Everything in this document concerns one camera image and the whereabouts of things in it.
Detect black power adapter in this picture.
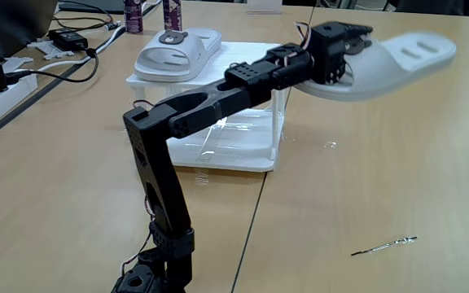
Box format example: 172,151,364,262
47,28,90,52

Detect white bear slipper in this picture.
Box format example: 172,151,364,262
134,27,223,84
293,31,458,103

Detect white plastic shelf box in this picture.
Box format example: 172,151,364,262
126,40,288,173

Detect white card stand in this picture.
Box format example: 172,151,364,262
246,0,283,15

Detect white printed plastic part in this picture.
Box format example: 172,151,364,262
26,40,75,62
1,56,34,75

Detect dark chair base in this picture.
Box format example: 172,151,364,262
383,0,469,15

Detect black looped cables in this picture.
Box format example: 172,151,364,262
52,0,116,34

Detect white cable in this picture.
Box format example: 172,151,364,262
41,24,128,68

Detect white power strip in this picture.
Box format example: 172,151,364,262
0,72,39,138

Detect black power cable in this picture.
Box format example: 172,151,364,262
12,46,101,85

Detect dark flat device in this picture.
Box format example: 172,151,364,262
58,0,126,15

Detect purple drink can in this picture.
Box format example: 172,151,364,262
123,0,144,34
162,0,183,33

